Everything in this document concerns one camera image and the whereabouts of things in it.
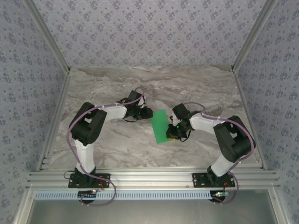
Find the green square paper sheet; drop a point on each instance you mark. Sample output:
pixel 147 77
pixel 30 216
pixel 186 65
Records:
pixel 160 126

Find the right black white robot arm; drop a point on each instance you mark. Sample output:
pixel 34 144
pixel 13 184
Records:
pixel 233 140

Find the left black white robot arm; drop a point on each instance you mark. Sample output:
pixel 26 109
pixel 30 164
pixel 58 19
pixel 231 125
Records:
pixel 87 126

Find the black adapter board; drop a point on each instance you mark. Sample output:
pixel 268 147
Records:
pixel 86 194
pixel 219 196

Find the grey metal panel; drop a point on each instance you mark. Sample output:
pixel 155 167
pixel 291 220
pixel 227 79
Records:
pixel 149 212

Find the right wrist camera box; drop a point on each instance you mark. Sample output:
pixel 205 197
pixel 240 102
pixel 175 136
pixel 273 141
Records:
pixel 172 117

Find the aluminium cross rail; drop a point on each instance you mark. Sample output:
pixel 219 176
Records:
pixel 151 178

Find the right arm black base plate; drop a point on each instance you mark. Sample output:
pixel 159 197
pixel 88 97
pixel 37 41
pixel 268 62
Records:
pixel 198 180

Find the aluminium side rail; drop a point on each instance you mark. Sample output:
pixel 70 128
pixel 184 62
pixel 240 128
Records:
pixel 242 93
pixel 62 93

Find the aluminium frame post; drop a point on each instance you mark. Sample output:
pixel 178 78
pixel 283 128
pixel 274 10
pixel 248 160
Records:
pixel 253 35
pixel 48 35

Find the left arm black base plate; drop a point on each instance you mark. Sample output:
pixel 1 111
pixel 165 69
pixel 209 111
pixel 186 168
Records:
pixel 72 183

